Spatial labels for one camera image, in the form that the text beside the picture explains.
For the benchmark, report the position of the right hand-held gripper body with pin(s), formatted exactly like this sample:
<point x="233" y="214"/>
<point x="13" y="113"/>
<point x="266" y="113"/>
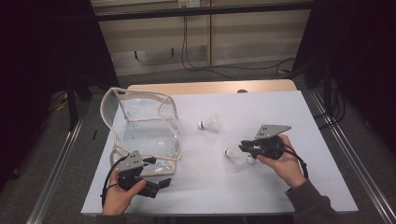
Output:
<point x="271" y="146"/>

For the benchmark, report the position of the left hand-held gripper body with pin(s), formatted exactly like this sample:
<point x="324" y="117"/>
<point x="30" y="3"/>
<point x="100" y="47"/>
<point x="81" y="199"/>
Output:
<point x="130" y="165"/>

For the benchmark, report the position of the clear tote bag beige trim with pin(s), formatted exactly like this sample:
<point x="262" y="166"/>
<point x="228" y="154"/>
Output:
<point x="146" y="137"/>

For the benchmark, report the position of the person's right hand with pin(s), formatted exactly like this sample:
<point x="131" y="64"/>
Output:
<point x="286" y="168"/>

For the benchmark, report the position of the person's left hand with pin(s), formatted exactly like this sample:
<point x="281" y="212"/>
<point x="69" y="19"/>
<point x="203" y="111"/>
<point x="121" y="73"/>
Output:
<point x="116" y="199"/>

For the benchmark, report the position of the brown round table cap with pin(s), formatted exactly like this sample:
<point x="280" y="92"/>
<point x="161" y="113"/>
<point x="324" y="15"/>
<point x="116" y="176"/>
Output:
<point x="242" y="91"/>

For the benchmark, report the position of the white table sheet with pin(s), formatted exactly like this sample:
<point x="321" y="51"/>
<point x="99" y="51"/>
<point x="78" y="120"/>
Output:
<point x="218" y="193"/>

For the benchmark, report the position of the black metal stand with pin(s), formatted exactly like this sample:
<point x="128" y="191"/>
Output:
<point x="72" y="105"/>

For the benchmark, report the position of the dark curtain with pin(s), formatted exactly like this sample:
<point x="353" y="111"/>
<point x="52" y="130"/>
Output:
<point x="364" y="62"/>
<point x="37" y="62"/>

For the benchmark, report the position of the black horizontal bar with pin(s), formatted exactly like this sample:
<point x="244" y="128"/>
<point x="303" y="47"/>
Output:
<point x="186" y="11"/>

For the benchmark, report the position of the metal floor rail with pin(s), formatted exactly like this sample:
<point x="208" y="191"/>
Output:
<point x="53" y="183"/>
<point x="358" y="165"/>

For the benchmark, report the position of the black wall bracket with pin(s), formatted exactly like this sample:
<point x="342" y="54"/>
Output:
<point x="136" y="55"/>

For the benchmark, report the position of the white wall socket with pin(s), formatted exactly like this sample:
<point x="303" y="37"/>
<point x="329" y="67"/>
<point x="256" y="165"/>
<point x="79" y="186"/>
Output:
<point x="190" y="3"/>

